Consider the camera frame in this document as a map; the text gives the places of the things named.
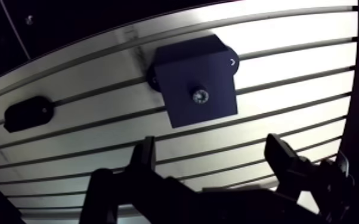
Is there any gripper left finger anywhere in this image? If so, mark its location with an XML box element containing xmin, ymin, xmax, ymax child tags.
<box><xmin>79</xmin><ymin>135</ymin><xmax>199</xmax><ymax>224</ymax></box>

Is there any black oval holder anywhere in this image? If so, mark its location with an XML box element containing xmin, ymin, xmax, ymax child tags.
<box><xmin>3</xmin><ymin>95</ymin><xmax>55</xmax><ymax>133</ymax></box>

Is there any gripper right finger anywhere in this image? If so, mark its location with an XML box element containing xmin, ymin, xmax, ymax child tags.
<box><xmin>264</xmin><ymin>133</ymin><xmax>359</xmax><ymax>224</ymax></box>

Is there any dark blue-grey block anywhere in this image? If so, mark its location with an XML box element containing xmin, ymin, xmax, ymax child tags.
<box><xmin>146</xmin><ymin>34</ymin><xmax>240</xmax><ymax>129</ymax></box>

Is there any steel bolt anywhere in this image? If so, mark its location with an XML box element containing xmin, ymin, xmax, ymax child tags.
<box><xmin>191</xmin><ymin>88</ymin><xmax>210</xmax><ymax>105</ymax></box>

